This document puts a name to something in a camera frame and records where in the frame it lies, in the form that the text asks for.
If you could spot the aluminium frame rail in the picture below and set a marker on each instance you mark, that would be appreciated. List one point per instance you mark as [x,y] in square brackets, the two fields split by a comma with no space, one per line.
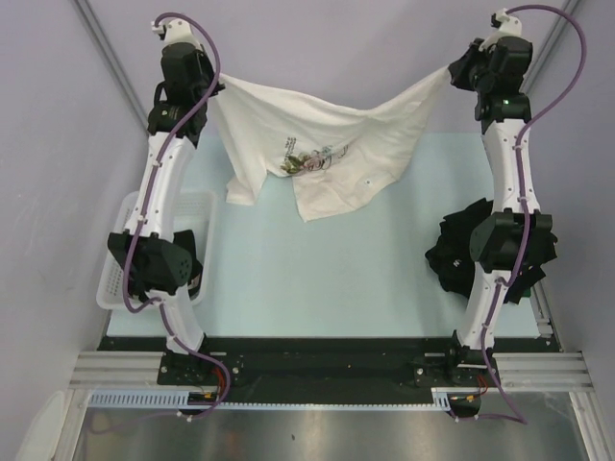
[519,372]

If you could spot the white t shirt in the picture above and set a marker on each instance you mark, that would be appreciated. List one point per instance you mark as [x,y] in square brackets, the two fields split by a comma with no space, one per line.
[338,158]

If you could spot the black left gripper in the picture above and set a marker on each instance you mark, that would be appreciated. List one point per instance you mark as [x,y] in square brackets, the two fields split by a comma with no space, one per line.
[206,64]

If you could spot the stack of black t shirts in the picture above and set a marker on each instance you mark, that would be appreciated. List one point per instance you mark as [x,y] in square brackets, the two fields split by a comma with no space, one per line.
[450,257]

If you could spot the left aluminium corner post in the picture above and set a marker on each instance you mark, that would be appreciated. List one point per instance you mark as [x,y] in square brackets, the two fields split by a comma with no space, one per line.
[110,59]

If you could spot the right aluminium corner post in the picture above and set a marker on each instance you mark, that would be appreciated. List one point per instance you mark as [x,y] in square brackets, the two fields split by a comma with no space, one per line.
[566,17]

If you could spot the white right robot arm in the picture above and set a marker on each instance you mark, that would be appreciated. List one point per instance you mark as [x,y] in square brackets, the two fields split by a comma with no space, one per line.
[517,235]

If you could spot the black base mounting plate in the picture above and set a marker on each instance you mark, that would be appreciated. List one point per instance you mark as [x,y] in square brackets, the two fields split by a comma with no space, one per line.
[288,371]

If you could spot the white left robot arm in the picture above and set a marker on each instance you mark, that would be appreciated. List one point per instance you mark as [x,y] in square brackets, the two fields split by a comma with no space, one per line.
[157,270]

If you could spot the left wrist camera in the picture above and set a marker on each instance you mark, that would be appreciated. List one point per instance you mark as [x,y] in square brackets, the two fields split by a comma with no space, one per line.
[176,31]

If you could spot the aluminium corner post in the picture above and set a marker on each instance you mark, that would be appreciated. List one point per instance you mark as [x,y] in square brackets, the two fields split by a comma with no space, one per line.
[110,59]
[566,17]

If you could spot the white slotted cable duct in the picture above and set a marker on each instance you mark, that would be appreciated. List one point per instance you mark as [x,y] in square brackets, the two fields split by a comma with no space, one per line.
[191,400]

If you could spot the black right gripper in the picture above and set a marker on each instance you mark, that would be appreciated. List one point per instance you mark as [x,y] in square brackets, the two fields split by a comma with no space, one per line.
[458,67]

